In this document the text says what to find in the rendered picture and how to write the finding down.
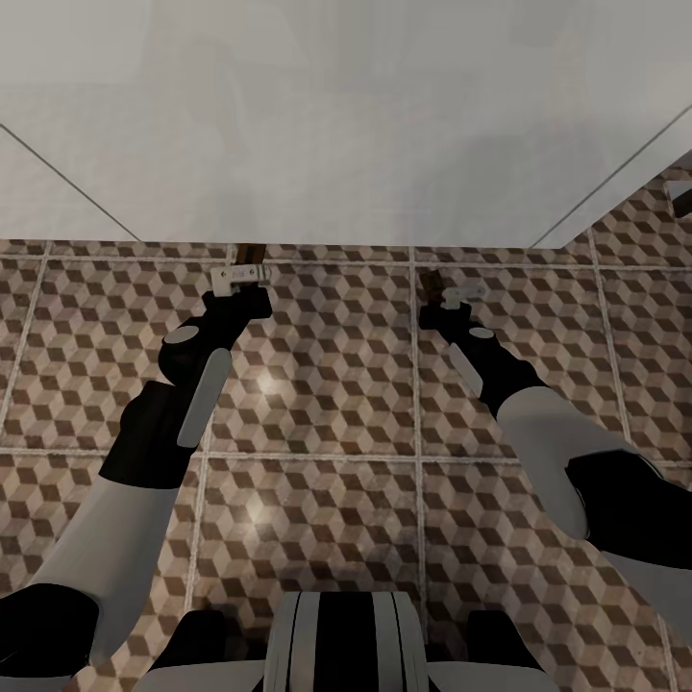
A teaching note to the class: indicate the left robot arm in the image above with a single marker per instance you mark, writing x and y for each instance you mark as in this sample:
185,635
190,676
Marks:
89,593

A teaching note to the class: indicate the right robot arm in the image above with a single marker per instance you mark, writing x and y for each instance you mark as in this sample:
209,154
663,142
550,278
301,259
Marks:
592,483

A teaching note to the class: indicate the furniture sink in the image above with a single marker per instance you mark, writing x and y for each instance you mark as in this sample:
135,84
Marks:
437,123

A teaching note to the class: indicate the mousetrap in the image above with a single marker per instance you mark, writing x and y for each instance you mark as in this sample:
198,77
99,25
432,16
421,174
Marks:
433,286
250,254

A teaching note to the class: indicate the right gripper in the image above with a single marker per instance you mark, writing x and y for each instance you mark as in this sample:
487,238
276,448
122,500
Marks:
433,317

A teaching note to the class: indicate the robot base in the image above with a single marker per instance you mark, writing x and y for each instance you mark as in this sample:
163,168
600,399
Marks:
498,660

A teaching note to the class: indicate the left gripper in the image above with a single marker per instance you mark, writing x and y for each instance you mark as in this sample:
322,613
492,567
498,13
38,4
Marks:
251,302

